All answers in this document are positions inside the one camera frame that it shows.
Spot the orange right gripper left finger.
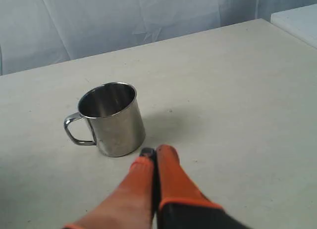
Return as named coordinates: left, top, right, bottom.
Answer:
left=64, top=148, right=156, bottom=229

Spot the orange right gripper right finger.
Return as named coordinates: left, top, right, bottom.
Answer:
left=156, top=145, right=248, bottom=229

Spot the stainless steel mug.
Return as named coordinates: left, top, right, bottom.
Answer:
left=63, top=82, right=146, bottom=157

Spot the white side table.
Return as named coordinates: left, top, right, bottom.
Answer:
left=270, top=4, right=317, bottom=48

